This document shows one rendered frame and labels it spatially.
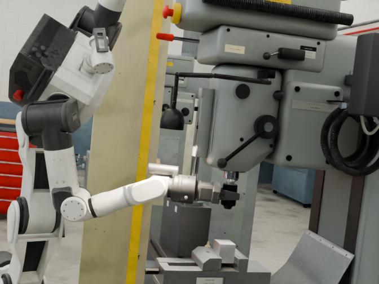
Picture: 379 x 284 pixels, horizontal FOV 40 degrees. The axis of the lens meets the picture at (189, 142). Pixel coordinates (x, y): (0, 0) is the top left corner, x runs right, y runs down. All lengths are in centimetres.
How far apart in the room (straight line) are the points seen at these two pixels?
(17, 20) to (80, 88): 900
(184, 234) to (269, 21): 85
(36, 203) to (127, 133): 138
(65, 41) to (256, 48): 63
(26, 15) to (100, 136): 753
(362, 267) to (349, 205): 19
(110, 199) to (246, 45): 62
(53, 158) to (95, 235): 181
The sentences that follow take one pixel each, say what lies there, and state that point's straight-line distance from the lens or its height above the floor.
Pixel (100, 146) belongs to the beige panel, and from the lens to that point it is 329.
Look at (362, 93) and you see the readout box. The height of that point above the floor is 157.
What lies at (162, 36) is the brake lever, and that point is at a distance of 167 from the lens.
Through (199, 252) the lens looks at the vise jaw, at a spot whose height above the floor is 104.
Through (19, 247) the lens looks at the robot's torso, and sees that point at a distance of 207.
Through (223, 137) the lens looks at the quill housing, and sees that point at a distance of 153.
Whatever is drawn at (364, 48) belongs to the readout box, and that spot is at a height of 168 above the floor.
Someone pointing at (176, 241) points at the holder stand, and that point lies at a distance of 198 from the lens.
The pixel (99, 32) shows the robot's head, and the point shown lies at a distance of 168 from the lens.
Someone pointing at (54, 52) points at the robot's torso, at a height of 161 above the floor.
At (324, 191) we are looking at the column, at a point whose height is 125.
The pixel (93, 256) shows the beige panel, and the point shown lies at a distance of 342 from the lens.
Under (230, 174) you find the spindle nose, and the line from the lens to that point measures 162.
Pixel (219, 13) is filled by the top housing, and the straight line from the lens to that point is 149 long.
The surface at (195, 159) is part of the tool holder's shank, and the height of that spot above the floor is 129.
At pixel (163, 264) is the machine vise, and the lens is 164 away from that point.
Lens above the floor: 149
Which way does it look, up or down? 4 degrees down
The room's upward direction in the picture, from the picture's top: 6 degrees clockwise
